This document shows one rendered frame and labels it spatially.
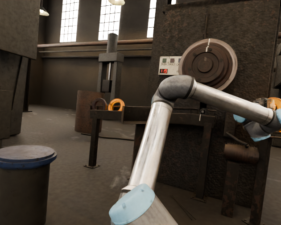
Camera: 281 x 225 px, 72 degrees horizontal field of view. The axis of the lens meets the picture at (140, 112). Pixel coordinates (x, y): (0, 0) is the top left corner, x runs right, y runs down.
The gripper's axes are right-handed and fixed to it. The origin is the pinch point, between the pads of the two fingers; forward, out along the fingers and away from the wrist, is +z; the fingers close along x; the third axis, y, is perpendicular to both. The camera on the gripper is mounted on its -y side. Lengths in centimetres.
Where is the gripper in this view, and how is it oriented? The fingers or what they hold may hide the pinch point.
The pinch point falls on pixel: (273, 106)
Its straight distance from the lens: 158.2
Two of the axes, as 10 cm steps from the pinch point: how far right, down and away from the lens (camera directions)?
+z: 8.6, -2.2, 4.6
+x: -4.9, -1.0, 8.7
